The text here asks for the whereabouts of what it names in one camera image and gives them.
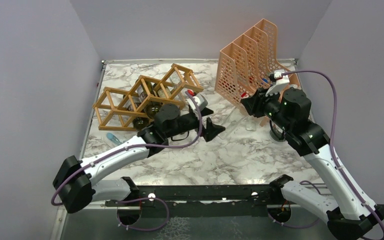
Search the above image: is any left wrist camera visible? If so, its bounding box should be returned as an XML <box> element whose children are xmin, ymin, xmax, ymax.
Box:
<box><xmin>185</xmin><ymin>89</ymin><xmax>208</xmax><ymax>113</ymax></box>

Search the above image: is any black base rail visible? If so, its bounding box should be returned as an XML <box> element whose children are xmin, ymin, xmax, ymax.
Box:
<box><xmin>104</xmin><ymin>184</ymin><xmax>292</xmax><ymax>222</ymax></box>

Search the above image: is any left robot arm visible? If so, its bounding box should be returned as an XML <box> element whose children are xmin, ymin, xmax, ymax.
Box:
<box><xmin>51</xmin><ymin>103</ymin><xmax>226</xmax><ymax>214</ymax></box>

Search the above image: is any wooden wine rack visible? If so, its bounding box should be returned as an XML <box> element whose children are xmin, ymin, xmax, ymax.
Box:
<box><xmin>93</xmin><ymin>63</ymin><xmax>204</xmax><ymax>132</ymax></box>

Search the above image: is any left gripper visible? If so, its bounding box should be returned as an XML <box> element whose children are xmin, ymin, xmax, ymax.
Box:
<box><xmin>165</xmin><ymin>106</ymin><xmax>225</xmax><ymax>141</ymax></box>

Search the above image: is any green wine bottle white label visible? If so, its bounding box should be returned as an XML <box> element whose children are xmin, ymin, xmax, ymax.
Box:
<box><xmin>153</xmin><ymin>84</ymin><xmax>178</xmax><ymax>104</ymax></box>

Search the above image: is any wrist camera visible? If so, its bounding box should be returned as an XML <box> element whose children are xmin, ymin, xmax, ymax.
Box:
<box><xmin>185</xmin><ymin>89</ymin><xmax>208</xmax><ymax>113</ymax></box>
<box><xmin>265</xmin><ymin>69</ymin><xmax>290</xmax><ymax>97</ymax></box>

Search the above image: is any blue white sticker disc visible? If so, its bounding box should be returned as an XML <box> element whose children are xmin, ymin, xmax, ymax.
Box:
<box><xmin>106</xmin><ymin>132</ymin><xmax>123</xmax><ymax>147</ymax></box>

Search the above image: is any clear round glass bottle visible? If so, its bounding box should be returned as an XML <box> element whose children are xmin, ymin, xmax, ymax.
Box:
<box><xmin>269</xmin><ymin>120</ymin><xmax>286</xmax><ymax>142</ymax></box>

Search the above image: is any dark wine bottle black neck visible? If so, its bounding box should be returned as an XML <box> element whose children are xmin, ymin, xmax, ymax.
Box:
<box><xmin>136</xmin><ymin>80</ymin><xmax>162</xmax><ymax>119</ymax></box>

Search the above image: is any orange plastic file organizer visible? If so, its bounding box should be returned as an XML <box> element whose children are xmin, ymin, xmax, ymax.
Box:
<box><xmin>214</xmin><ymin>19</ymin><xmax>288</xmax><ymax>116</ymax></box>

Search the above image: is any green wine bottle silver neck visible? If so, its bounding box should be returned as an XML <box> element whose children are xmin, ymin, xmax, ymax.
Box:
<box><xmin>124</xmin><ymin>97</ymin><xmax>150</xmax><ymax>131</ymax></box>

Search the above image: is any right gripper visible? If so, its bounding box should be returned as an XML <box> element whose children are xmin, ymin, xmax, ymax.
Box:
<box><xmin>241</xmin><ymin>85</ymin><xmax>293</xmax><ymax>132</ymax></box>

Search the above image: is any clear tall glass bottle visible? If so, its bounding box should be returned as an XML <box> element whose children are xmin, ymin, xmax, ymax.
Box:
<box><xmin>218</xmin><ymin>106</ymin><xmax>248</xmax><ymax>139</ymax></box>

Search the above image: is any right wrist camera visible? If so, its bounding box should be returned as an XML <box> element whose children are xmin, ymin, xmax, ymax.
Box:
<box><xmin>265</xmin><ymin>69</ymin><xmax>290</xmax><ymax>97</ymax></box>

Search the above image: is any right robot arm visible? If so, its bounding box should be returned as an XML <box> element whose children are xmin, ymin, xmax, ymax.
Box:
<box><xmin>240</xmin><ymin>88</ymin><xmax>384</xmax><ymax>240</ymax></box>

